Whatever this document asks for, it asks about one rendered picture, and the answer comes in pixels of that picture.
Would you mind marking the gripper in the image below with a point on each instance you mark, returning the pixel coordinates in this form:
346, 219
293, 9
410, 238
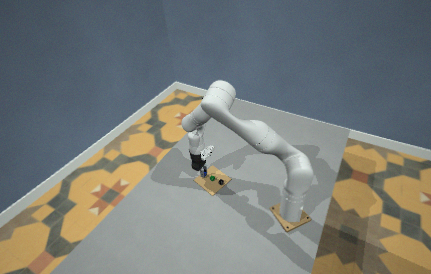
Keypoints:
198, 156

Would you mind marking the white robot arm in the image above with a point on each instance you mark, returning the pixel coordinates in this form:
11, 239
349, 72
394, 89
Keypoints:
216, 104

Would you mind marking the tan square mat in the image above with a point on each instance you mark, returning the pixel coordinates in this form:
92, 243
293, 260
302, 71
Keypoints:
212, 187

